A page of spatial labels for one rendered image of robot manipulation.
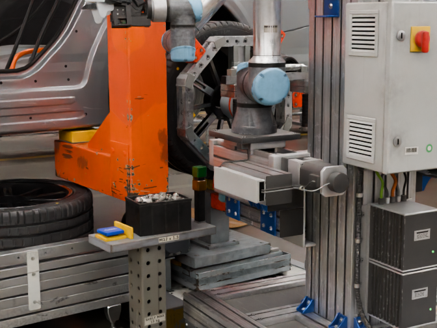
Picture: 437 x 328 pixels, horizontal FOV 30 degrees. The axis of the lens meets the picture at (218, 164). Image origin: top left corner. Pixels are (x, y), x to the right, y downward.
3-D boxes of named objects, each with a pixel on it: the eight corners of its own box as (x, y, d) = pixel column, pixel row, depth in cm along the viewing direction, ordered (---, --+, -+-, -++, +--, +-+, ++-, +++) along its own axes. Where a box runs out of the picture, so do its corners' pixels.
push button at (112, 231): (114, 232, 285) (114, 225, 284) (124, 236, 279) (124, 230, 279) (97, 235, 281) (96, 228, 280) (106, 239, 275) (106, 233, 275)
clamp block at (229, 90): (231, 95, 310) (231, 81, 309) (245, 97, 303) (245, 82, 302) (220, 96, 307) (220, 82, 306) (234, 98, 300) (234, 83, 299)
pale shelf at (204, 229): (190, 224, 309) (190, 217, 309) (216, 233, 296) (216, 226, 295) (88, 243, 285) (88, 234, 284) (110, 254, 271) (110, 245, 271)
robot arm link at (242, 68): (266, 99, 276) (266, 59, 274) (278, 103, 263) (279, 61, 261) (231, 100, 273) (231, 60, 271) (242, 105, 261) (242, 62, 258)
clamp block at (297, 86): (298, 90, 329) (299, 77, 329) (313, 92, 322) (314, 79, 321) (289, 91, 327) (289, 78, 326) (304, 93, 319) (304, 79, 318)
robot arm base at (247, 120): (285, 133, 268) (285, 102, 266) (246, 136, 261) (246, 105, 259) (261, 127, 281) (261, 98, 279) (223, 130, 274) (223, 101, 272)
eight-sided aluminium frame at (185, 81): (282, 161, 355) (283, 34, 346) (292, 163, 350) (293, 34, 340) (176, 175, 324) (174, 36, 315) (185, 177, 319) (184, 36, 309)
